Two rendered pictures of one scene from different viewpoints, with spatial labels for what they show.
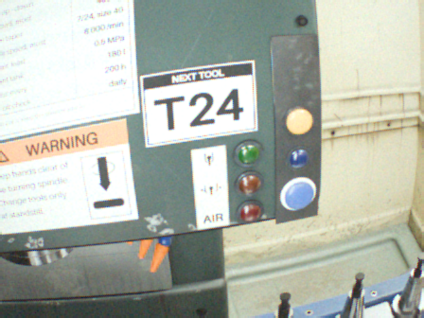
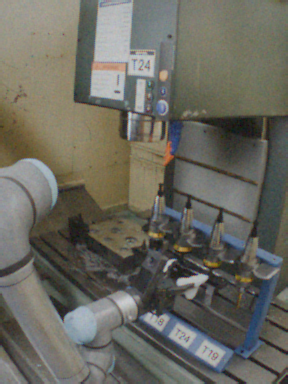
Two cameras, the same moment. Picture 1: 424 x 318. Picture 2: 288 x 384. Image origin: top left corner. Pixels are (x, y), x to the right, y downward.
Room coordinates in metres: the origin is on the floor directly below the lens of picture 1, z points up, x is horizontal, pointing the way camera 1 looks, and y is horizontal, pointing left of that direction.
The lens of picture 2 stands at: (0.11, -0.81, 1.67)
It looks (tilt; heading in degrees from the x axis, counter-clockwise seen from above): 20 degrees down; 57
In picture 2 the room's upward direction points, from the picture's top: 4 degrees clockwise
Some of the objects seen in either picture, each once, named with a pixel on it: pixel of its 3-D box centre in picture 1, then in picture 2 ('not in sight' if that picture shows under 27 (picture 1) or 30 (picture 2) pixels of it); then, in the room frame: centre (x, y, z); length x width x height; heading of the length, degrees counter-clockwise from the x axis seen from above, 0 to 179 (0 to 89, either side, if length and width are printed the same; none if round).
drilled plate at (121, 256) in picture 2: not in sight; (122, 240); (0.80, 0.37, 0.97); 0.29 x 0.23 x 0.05; 100
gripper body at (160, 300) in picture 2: not in sight; (148, 297); (0.52, -0.23, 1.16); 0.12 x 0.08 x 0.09; 10
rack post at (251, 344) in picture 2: not in sight; (260, 312); (0.84, -0.35, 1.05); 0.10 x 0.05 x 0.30; 10
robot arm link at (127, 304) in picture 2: not in sight; (122, 308); (0.44, -0.25, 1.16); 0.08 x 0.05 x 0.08; 100
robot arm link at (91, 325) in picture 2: not in sight; (92, 322); (0.37, -0.26, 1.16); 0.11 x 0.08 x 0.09; 10
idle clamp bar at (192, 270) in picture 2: not in sight; (195, 276); (0.93, 0.05, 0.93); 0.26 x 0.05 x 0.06; 105
